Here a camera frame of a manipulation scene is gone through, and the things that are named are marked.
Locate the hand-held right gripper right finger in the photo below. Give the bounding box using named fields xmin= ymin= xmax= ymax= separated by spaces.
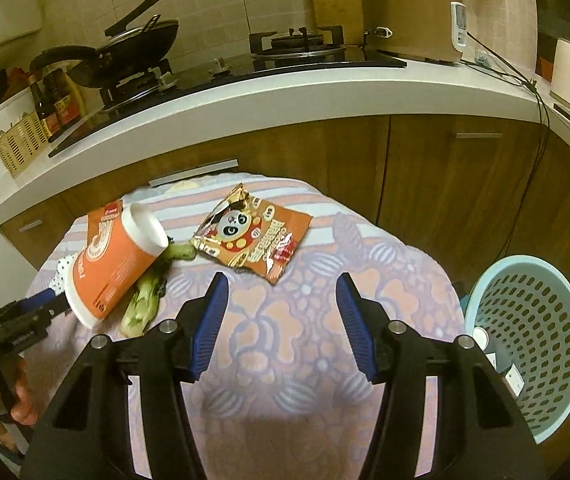
xmin=336 ymin=272 xmax=548 ymax=480

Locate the green vegetable scrap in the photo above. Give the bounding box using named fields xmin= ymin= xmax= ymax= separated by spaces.
xmin=120 ymin=242 xmax=196 ymax=337

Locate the brown snack packet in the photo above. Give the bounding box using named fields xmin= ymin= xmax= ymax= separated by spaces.
xmin=190 ymin=183 xmax=314 ymax=286

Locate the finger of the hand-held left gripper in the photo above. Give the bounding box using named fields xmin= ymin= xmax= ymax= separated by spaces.
xmin=19 ymin=290 xmax=69 ymax=315

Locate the dotted white cloth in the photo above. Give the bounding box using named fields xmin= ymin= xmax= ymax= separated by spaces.
xmin=48 ymin=255 xmax=79 ymax=292

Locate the pink patterned blanket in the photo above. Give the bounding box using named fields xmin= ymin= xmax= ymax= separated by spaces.
xmin=25 ymin=172 xmax=466 ymax=480

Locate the wooden base cabinet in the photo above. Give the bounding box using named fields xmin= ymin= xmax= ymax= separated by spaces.
xmin=0 ymin=112 xmax=570 ymax=292

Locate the teal plastic basket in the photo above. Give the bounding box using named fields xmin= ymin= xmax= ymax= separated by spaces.
xmin=464 ymin=255 xmax=570 ymax=444

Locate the beige rice cooker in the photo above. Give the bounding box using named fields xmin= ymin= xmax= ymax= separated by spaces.
xmin=354 ymin=0 xmax=467 ymax=66

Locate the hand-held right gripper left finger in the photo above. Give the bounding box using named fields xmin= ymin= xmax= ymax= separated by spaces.
xmin=19 ymin=271 xmax=230 ymax=480

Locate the black wok with lid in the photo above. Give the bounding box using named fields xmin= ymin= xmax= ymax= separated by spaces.
xmin=95 ymin=0 xmax=180 ymax=62

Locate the orange paper cup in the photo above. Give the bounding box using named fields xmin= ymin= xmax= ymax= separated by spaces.
xmin=65 ymin=200 xmax=170 ymax=330

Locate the black power cable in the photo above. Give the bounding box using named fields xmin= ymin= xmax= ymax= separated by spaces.
xmin=465 ymin=32 xmax=552 ymax=262

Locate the black gas stove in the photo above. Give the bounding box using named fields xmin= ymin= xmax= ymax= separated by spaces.
xmin=48 ymin=25 xmax=409 ymax=159

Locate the person's left hand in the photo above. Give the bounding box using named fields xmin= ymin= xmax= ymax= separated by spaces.
xmin=0 ymin=355 xmax=37 ymax=455

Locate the yellow slotted basket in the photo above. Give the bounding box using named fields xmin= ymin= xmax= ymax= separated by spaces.
xmin=0 ymin=110 xmax=49 ymax=179

